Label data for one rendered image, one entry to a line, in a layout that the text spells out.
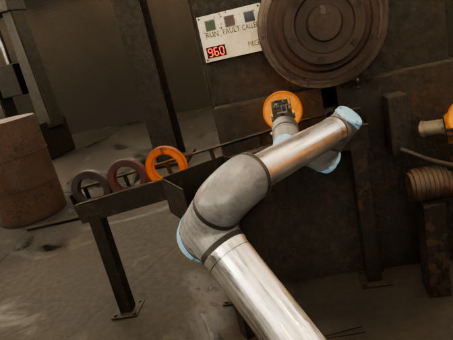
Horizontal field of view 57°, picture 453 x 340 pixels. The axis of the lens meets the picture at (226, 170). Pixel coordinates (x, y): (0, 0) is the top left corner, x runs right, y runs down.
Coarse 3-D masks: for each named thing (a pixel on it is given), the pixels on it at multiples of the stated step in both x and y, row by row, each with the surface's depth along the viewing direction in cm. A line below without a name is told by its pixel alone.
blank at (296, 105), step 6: (270, 96) 163; (276, 96) 162; (282, 96) 162; (288, 96) 162; (294, 96) 162; (270, 102) 163; (288, 102) 162; (294, 102) 162; (300, 102) 162; (264, 108) 164; (270, 108) 164; (294, 108) 163; (300, 108) 163; (264, 114) 165; (270, 114) 165; (300, 114) 163; (270, 120) 165; (270, 126) 166
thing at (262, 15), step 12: (264, 0) 152; (384, 0) 148; (264, 12) 154; (384, 12) 150; (264, 24) 155; (384, 24) 151; (264, 36) 156; (384, 36) 152; (264, 48) 158; (372, 48) 154; (276, 60) 159; (372, 60) 155; (288, 72) 160; (348, 72) 157; (360, 72) 157; (300, 84) 161; (312, 84) 160; (324, 84) 160; (336, 84) 159
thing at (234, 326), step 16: (224, 160) 162; (176, 176) 154; (192, 176) 157; (208, 176) 160; (176, 192) 141; (192, 192) 158; (176, 208) 148; (240, 320) 166; (224, 336) 171; (240, 336) 169; (256, 336) 167
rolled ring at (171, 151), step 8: (152, 152) 178; (160, 152) 178; (168, 152) 177; (176, 152) 176; (152, 160) 179; (176, 160) 178; (184, 160) 178; (152, 168) 181; (184, 168) 178; (152, 176) 182; (160, 176) 184
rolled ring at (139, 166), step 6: (120, 162) 181; (126, 162) 180; (132, 162) 180; (138, 162) 182; (114, 168) 182; (138, 168) 181; (144, 168) 182; (108, 174) 183; (114, 174) 183; (144, 174) 181; (108, 180) 184; (114, 180) 184; (144, 180) 182; (114, 186) 185; (120, 186) 187
